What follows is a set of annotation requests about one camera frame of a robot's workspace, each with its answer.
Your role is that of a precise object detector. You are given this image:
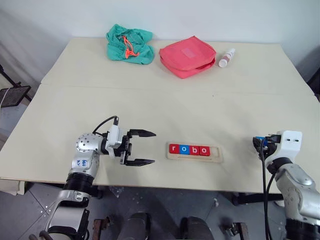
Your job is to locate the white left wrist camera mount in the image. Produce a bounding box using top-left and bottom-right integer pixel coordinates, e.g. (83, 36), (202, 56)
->
(104, 124), (126, 159)

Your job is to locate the clear plastic bag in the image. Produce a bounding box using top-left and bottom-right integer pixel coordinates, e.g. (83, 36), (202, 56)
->
(109, 186), (125, 199)

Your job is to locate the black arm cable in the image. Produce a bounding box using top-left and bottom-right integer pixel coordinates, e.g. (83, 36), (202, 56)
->
(258, 143), (276, 240)
(92, 115), (120, 137)

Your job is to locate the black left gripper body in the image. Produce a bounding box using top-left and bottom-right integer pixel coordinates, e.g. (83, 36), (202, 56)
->
(119, 131), (134, 166)

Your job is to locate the black table leg frame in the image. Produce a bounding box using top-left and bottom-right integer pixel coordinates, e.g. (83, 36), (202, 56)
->
(231, 192), (286, 206)
(24, 182), (104, 200)

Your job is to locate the rusty metal bracket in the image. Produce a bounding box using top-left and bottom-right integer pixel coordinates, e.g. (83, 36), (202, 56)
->
(93, 215), (111, 240)
(223, 221), (250, 240)

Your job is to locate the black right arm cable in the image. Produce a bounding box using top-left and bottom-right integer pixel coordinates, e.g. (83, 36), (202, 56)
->
(258, 143), (276, 240)

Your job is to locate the dark rounded shape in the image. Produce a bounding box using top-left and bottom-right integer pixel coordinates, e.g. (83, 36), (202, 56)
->
(119, 212), (152, 240)
(180, 216), (214, 240)

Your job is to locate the orange drawstring cord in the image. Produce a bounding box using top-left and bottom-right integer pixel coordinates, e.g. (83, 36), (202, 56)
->
(122, 35), (140, 59)

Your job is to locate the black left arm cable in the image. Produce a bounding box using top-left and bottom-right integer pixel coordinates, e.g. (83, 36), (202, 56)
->
(92, 115), (120, 137)

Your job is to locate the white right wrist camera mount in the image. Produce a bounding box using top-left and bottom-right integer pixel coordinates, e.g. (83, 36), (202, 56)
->
(264, 129), (303, 171)

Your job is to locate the green drawstring cloth bag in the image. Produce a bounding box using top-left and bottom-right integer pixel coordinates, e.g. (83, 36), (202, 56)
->
(105, 23), (155, 65)

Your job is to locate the white and pink bottle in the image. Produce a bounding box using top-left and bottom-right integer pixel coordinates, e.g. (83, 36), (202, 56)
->
(218, 48), (236, 68)

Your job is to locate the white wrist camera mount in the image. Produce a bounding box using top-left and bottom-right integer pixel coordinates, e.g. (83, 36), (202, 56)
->
(264, 129), (303, 171)
(104, 124), (126, 159)

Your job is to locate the white cable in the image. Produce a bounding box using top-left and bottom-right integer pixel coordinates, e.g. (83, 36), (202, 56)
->
(0, 87), (14, 109)

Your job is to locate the pink zippered fabric pouch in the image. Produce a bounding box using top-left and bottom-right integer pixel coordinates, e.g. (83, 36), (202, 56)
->
(159, 35), (217, 80)

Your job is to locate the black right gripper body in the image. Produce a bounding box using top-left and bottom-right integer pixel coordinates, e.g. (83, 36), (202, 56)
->
(265, 134), (282, 152)

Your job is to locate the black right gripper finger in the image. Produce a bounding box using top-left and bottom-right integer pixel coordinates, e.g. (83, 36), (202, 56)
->
(252, 136), (262, 154)

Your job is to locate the black mesh stand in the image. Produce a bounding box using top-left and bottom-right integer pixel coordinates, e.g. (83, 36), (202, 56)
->
(0, 63), (32, 109)

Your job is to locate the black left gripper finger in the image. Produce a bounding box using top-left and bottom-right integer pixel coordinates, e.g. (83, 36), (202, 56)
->
(128, 128), (157, 138)
(125, 157), (156, 168)

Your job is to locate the wooden letter tile tray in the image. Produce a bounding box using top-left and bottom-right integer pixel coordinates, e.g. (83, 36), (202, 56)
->
(165, 141), (223, 164)

